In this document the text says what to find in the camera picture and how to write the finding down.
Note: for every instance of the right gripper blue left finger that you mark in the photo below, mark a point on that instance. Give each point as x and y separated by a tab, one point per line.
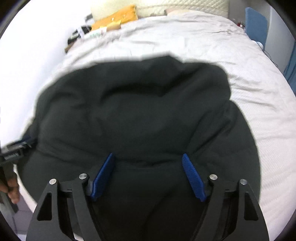
51	219

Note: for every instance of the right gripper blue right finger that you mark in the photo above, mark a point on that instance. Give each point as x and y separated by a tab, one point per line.
232	211

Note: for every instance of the grey bed duvet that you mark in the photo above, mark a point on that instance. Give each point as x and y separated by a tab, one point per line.
257	87

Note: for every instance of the person's left hand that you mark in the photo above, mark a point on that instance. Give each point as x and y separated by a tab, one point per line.
11	188

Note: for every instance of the white brown bolster pillow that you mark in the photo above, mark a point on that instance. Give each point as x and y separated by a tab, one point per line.
100	31

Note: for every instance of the yellow crown pillow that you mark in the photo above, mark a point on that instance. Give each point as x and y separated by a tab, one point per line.
124	15

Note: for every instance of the black puffer jacket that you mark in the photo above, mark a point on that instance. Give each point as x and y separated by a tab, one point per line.
148	114

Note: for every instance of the blue chair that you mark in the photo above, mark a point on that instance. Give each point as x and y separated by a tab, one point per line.
256	25

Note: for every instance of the cardboard box nightstand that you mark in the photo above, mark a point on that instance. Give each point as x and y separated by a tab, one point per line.
68	47

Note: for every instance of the black bag on nightstand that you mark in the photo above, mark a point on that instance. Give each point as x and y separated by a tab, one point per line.
82	30

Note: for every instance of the cream quilted headboard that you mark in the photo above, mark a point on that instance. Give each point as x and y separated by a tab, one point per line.
158	8

